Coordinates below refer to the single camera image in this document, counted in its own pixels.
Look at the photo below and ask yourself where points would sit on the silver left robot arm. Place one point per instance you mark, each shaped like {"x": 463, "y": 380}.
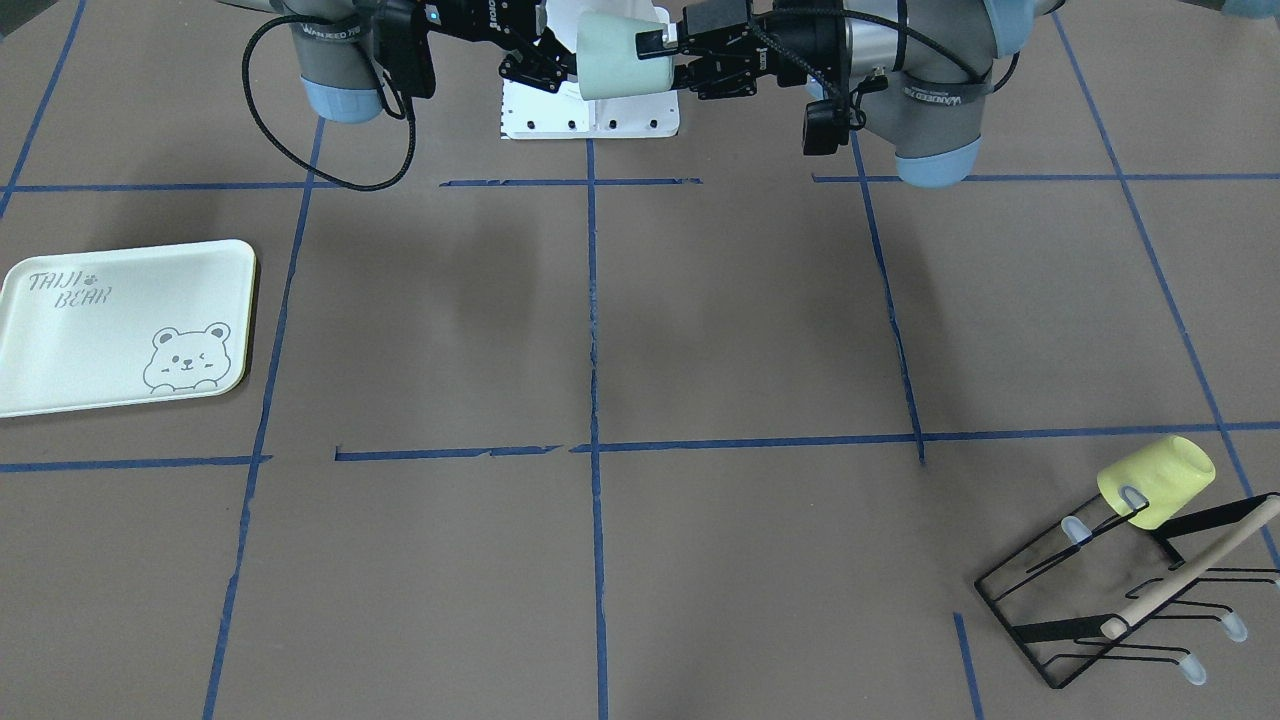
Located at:
{"x": 915, "y": 73}

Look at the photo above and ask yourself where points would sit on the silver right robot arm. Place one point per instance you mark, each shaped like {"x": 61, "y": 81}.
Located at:
{"x": 352, "y": 52}

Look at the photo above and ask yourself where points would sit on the pale green plastic cup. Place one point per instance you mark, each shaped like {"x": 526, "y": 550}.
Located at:
{"x": 607, "y": 63}

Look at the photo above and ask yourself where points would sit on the black wire cup rack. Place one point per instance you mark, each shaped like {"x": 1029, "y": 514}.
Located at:
{"x": 1081, "y": 591}

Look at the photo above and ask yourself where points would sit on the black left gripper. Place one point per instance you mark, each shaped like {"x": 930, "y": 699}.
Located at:
{"x": 796, "y": 44}

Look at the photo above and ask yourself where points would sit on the cream bear print tray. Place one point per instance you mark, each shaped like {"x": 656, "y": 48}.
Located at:
{"x": 122, "y": 327}

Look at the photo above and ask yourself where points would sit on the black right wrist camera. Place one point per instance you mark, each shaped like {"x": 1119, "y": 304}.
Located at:
{"x": 402, "y": 47}

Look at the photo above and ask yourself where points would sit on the yellow plastic cup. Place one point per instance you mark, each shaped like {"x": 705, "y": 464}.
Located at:
{"x": 1155, "y": 482}

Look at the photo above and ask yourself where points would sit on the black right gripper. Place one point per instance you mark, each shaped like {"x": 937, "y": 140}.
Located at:
{"x": 478, "y": 22}

